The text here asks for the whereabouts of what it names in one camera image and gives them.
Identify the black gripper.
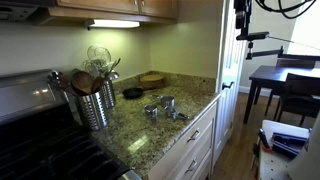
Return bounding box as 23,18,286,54
233,0,252,37

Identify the small steel measuring cup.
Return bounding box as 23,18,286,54
164,105,192,122

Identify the dark wooden table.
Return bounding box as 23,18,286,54
243,65,320,125

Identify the dark wooden chair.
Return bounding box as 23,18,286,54
273,72,320,127
264,58,316,116

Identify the bright window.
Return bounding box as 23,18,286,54
287,0,320,57

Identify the white panel door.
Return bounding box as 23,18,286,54
212,0,253,169

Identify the round wooden trivet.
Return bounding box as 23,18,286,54
139,73,165,90

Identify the red black hand tool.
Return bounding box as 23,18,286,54
257,128,273,154

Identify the blue black box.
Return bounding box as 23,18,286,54
270,131,308,159

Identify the medium steel measuring cup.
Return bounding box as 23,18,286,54
143,104,159,120

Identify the black cast iron skillet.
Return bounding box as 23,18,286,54
122,86,158,100

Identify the under cabinet light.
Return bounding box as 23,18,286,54
84,18,141,30

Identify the white base cabinet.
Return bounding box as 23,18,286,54
144,96,221,180

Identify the metal ladle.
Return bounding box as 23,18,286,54
106,57,122,82

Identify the white perforated cart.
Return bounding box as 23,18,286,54
257,119,313,180

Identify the white grey foreground column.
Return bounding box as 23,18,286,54
286,111,320,180

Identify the small perforated steel utensil holder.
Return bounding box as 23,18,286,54
100,79,117,109

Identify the small wooden spoon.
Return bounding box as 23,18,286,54
90,75,106,95

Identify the large wooden spoon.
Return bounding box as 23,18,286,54
70,70,95,96

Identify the large perforated steel utensil holder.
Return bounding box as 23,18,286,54
76,90,110,131

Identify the dark slotted wooden spatula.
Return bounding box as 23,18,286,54
46,70,73,95

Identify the grey range hood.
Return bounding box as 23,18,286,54
0,0,56,26

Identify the black steel stove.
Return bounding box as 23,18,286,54
0,69,143,180

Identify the black bar camera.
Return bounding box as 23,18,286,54
235,31,270,42

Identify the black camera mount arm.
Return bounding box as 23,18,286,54
245,40,320,62

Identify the black door handle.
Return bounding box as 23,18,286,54
221,81,235,91

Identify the metal drawer handle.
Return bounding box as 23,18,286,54
186,128,201,143
184,159,199,175

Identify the wooden wall cabinet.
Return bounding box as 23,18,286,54
36,0,178,26

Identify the wire whisk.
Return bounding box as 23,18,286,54
81,59,108,78
86,44,112,65

